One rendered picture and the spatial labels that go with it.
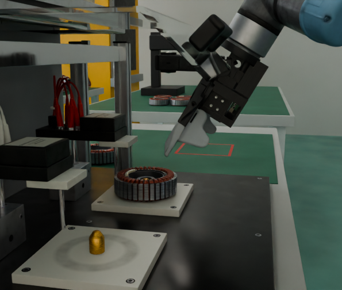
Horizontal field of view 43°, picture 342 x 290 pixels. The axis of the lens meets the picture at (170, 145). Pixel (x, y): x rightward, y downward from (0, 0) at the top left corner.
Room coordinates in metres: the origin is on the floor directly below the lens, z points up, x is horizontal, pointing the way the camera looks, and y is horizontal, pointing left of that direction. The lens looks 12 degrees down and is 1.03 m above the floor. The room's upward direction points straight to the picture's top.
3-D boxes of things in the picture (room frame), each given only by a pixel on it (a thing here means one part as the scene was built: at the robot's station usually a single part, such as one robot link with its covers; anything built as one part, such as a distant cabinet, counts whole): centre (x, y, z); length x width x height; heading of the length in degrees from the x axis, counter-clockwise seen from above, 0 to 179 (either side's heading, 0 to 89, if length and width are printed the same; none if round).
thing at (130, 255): (0.52, 0.09, 0.78); 0.15 x 0.15 x 0.01; 78
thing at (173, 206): (0.75, 0.04, 0.78); 0.15 x 0.15 x 0.01; 78
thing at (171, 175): (0.75, 0.04, 0.80); 0.11 x 0.11 x 0.04
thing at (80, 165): (0.78, 0.19, 0.80); 0.07 x 0.05 x 0.06; 168
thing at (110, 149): (1.13, 0.19, 0.77); 0.11 x 0.11 x 0.04
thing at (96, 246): (0.52, 0.09, 0.80); 0.02 x 0.02 x 0.03
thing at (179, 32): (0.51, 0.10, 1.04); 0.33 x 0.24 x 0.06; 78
